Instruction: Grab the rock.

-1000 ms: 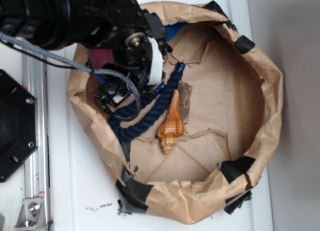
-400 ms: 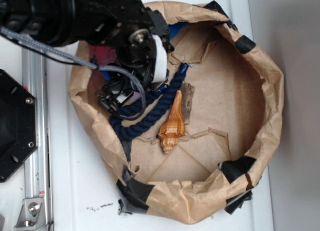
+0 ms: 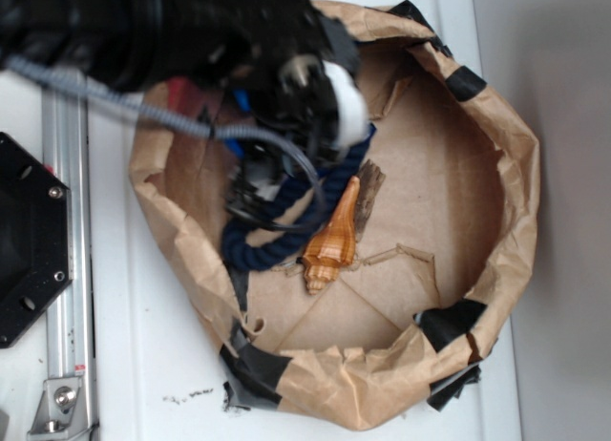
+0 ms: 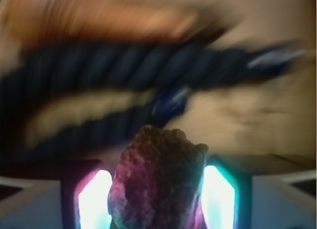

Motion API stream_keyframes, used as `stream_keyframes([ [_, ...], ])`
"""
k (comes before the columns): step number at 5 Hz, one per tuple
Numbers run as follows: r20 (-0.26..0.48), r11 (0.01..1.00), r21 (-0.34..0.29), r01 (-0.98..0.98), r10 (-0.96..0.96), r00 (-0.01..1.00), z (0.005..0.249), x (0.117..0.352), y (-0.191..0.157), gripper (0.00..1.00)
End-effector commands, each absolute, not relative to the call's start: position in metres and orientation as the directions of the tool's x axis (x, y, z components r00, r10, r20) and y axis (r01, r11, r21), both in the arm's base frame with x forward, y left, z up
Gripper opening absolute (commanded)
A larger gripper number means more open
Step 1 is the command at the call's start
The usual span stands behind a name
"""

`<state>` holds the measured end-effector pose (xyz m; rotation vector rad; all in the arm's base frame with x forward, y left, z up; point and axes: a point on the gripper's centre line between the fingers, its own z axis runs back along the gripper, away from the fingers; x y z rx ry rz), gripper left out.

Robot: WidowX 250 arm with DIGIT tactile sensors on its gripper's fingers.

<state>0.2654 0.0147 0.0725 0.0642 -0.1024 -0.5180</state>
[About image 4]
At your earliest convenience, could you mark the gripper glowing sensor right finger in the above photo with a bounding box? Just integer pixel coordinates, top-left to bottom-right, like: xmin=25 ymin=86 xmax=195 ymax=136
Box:
xmin=202 ymin=154 xmax=317 ymax=229

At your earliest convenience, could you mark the dark blue twisted rope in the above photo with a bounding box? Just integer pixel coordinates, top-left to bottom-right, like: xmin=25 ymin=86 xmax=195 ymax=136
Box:
xmin=0 ymin=40 xmax=308 ymax=160

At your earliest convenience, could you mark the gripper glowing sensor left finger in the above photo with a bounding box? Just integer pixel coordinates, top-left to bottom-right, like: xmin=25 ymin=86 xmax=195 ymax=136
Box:
xmin=0 ymin=160 xmax=112 ymax=229

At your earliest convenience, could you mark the orange spiral seashell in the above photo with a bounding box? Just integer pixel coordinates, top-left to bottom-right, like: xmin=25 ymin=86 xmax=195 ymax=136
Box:
xmin=0 ymin=0 xmax=198 ymax=48

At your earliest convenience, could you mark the grey brown rock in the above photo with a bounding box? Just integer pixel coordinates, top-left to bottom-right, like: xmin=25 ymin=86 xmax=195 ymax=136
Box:
xmin=108 ymin=125 xmax=208 ymax=229

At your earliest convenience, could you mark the crumpled brown paper bag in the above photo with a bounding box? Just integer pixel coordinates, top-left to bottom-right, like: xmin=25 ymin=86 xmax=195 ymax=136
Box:
xmin=0 ymin=0 xmax=317 ymax=165

